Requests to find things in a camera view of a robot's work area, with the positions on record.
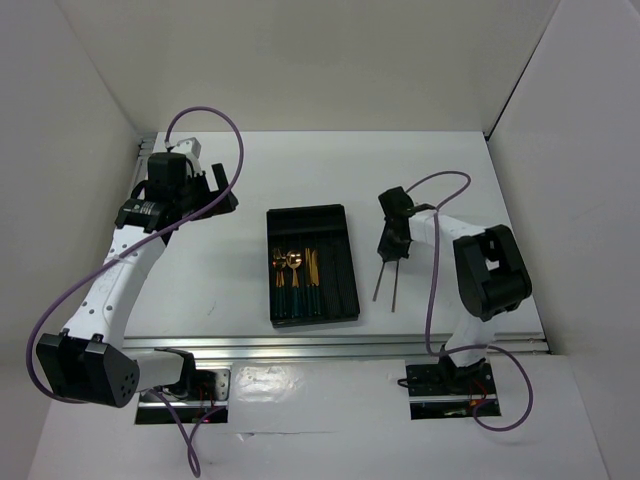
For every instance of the gold fork green handle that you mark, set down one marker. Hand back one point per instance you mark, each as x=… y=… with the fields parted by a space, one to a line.
x=276 y=252

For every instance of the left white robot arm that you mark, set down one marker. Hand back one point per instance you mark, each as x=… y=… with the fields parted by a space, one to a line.
x=84 y=362

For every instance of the black cutlery tray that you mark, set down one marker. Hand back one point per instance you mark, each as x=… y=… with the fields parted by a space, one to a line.
x=324 y=228

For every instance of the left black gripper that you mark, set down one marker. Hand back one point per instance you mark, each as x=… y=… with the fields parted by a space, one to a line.
x=220 y=180

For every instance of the gold spoon green handle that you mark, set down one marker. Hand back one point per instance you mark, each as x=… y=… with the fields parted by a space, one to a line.
x=294 y=261

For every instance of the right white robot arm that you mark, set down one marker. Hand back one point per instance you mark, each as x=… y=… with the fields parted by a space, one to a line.
x=490 y=272

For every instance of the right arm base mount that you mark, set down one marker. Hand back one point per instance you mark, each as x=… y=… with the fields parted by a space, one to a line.
x=432 y=396

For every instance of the metal chopstick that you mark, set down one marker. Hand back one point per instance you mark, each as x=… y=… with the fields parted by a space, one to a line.
x=395 y=286
x=378 y=282

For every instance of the aluminium frame rail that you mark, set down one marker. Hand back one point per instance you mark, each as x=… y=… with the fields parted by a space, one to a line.
x=208 y=292

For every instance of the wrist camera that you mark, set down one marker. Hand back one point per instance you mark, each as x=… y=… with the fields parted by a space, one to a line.
x=396 y=203
x=171 y=173

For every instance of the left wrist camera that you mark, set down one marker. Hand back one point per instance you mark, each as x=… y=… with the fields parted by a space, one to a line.
x=171 y=173

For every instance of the gold knife green handle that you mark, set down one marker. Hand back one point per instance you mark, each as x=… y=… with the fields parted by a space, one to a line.
x=308 y=278
x=315 y=282

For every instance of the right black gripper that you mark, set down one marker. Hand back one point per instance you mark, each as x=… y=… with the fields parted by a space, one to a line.
x=389 y=253

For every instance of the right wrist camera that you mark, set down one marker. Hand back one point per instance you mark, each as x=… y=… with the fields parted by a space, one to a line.
x=396 y=203

